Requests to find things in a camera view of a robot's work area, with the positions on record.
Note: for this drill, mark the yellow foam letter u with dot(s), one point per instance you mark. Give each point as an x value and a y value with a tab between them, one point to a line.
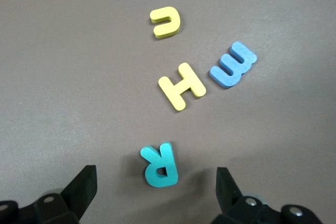
176	22

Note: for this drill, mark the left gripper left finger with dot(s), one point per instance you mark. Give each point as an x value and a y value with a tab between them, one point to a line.
78	195

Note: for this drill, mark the blue lowercase letter m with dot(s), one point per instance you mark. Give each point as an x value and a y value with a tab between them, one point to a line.
232	78

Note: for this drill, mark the yellow foam letter H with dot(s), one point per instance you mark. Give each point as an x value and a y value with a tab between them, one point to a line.
182	86

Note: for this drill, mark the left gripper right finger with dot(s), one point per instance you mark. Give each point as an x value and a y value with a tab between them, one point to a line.
231	203

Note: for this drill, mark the teal foam letter R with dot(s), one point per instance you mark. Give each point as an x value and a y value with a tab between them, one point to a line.
170	161

